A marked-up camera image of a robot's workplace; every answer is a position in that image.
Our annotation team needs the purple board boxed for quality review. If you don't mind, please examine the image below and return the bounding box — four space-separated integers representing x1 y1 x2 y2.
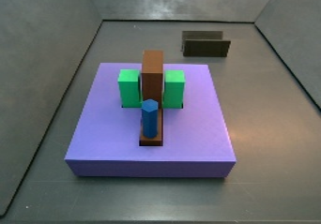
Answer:
65 63 235 177

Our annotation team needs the blue hexagonal peg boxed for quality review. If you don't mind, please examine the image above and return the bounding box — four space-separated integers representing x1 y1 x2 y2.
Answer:
141 99 157 138

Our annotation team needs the brown tall block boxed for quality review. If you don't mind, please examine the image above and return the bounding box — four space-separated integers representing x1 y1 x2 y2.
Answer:
139 50 163 146

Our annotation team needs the right green block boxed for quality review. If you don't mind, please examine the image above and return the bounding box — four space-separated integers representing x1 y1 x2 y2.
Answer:
163 70 186 109

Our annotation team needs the green block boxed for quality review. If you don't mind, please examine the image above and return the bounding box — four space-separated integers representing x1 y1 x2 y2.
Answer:
163 70 186 109
117 69 140 108

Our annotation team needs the left green block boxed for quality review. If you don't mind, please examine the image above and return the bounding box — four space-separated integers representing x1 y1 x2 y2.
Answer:
117 69 140 108

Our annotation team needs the front black plate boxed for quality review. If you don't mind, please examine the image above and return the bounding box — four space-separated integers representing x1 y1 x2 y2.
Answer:
183 39 231 57

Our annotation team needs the black plate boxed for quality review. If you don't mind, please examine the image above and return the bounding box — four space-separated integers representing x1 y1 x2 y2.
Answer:
182 31 223 51
183 39 231 57

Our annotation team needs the rear black plate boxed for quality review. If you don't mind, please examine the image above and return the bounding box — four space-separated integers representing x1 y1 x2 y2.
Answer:
182 31 223 51

